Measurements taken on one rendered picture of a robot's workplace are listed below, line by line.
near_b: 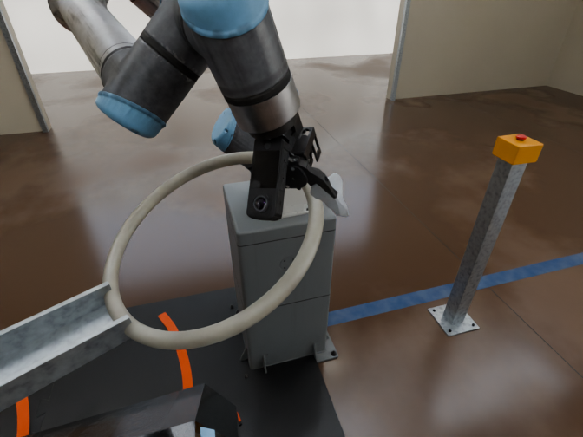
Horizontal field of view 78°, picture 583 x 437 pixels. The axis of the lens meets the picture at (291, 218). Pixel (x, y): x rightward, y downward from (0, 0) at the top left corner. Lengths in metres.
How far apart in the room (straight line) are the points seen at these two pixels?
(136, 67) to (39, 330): 0.52
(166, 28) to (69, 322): 0.56
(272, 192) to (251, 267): 0.96
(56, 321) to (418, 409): 1.55
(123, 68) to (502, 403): 1.98
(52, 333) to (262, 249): 0.79
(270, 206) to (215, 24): 0.22
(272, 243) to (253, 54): 1.03
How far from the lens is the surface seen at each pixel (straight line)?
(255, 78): 0.43
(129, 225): 0.92
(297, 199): 1.37
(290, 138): 0.53
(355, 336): 2.09
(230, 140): 1.28
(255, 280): 1.48
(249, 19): 0.42
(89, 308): 0.82
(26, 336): 0.83
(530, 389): 2.20
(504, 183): 1.76
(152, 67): 0.53
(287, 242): 1.40
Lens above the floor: 1.63
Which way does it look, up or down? 34 degrees down
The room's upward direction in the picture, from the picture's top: straight up
